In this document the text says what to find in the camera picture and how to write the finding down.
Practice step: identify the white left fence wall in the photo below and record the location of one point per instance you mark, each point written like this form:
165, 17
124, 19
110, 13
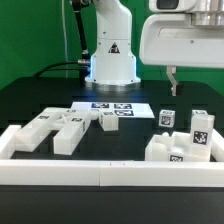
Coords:
7, 141

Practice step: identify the white chair back frame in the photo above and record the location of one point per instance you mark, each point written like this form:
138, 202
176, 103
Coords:
70, 126

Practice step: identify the white right fence wall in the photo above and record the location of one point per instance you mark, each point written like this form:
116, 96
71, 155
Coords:
217, 147

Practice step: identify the small tagged cube left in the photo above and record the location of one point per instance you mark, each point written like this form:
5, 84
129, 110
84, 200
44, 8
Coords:
166, 118

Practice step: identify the white fence wall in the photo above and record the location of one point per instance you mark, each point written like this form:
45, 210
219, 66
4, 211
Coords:
111, 173
7, 141
217, 147

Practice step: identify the white chair seat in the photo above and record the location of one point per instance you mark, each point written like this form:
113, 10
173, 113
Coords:
170, 148

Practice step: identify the small tagged cube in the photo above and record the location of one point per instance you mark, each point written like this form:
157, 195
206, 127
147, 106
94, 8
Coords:
166, 118
200, 112

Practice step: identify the white tag base sheet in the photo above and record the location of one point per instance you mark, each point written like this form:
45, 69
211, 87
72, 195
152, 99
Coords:
132, 110

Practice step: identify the white front fence wall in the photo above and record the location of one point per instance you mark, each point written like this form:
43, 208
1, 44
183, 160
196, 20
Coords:
111, 173

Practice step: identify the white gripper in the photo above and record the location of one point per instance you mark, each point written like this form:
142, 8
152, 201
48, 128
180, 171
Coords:
188, 33

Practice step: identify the small tagged cube right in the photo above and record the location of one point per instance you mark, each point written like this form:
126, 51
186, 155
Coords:
200, 112

